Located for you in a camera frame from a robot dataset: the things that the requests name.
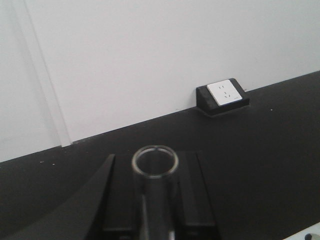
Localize black socket mount box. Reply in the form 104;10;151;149
195;78;250;117

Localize clear glass test tube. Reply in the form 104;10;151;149
131;145;179;240

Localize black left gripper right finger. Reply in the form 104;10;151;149
177;151;221;240

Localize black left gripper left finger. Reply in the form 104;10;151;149
0;153;137;240

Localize white wall power socket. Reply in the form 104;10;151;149
206;79;243;106

